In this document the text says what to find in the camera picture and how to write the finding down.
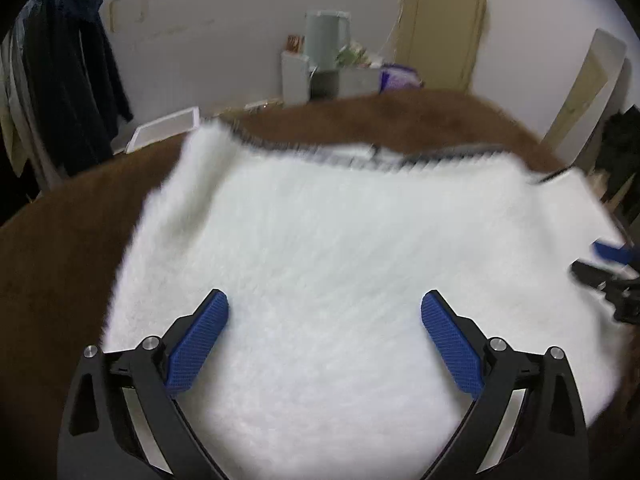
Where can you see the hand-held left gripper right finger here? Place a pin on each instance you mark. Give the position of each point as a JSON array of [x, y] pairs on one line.
[[452, 345]]

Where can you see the beige door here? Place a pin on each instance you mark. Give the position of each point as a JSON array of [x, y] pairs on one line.
[[445, 20]]

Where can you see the pile of small trinkets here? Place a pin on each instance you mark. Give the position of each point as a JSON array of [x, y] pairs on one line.
[[357, 56]]

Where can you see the small reddish box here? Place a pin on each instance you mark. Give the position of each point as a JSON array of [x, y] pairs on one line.
[[296, 44]]

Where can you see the white shelf cabinet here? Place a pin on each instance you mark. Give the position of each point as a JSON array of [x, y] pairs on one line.
[[295, 77]]

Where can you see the white folding table board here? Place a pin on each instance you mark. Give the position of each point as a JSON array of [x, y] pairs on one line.
[[590, 90]]

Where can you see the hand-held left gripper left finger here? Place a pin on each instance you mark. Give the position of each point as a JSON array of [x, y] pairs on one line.
[[197, 345]]

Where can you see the white fluffy cardigan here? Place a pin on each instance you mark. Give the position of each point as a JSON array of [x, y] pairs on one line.
[[350, 240]]

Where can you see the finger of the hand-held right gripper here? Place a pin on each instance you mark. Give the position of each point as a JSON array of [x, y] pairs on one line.
[[612, 252], [592, 275]]

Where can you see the dark navy jacket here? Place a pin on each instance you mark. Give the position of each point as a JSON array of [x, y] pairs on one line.
[[65, 60]]

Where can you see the purple shopping bag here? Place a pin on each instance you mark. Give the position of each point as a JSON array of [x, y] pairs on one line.
[[400, 77]]

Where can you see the pale green kettle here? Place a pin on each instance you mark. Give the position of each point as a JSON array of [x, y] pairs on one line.
[[325, 40]]

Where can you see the brown blanket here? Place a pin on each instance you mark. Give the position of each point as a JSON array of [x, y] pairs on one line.
[[65, 240]]

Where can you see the white tray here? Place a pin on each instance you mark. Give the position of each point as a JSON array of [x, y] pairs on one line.
[[165, 127]]

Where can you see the grey jacket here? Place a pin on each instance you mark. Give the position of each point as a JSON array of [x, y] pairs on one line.
[[17, 75]]

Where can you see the black jacket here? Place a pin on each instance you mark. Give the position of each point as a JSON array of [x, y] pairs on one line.
[[620, 145]]

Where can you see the beige garment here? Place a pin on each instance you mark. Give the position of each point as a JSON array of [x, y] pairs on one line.
[[11, 140]]

